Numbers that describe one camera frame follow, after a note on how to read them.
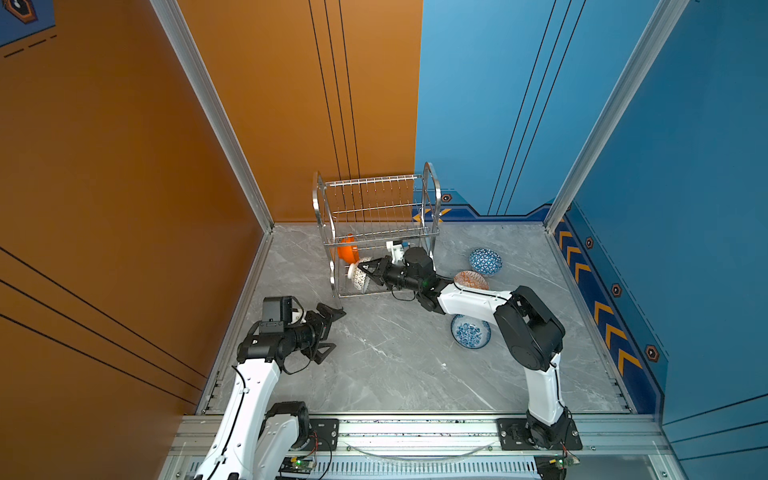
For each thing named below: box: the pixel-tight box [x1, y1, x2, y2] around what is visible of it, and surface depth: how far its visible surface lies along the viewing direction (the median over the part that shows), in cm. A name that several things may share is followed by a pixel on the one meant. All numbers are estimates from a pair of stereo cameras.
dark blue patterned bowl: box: [469, 248, 503, 276], surface depth 107 cm
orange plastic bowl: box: [337, 245, 360, 264], surface depth 98 cm
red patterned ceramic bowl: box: [453, 270, 489, 290], surface depth 101 cm
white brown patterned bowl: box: [347, 258, 372, 292], surface depth 85 cm
